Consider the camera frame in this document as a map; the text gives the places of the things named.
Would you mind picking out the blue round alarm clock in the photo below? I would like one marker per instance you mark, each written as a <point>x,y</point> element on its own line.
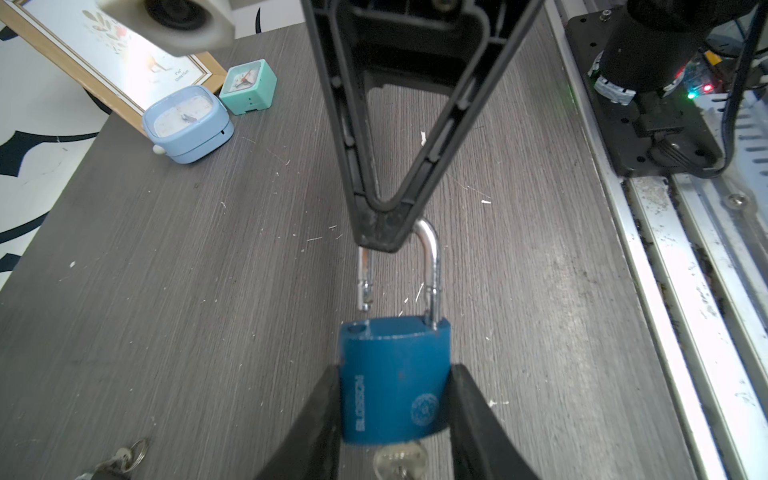
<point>187,125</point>

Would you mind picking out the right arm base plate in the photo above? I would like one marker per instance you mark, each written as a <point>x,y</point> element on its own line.
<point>634,76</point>

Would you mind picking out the green square alarm clock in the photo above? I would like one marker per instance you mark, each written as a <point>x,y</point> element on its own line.
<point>249,87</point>

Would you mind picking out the wooden picture frame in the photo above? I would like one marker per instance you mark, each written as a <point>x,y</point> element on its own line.
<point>116,65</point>

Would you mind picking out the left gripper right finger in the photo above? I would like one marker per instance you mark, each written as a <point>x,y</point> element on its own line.
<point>480,447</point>

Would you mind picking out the blue padlock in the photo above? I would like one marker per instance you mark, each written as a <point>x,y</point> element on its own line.
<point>393,373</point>

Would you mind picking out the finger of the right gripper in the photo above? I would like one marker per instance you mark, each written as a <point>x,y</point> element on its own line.
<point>420,90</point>

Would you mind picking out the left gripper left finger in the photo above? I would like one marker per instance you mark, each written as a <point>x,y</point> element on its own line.
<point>311,448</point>

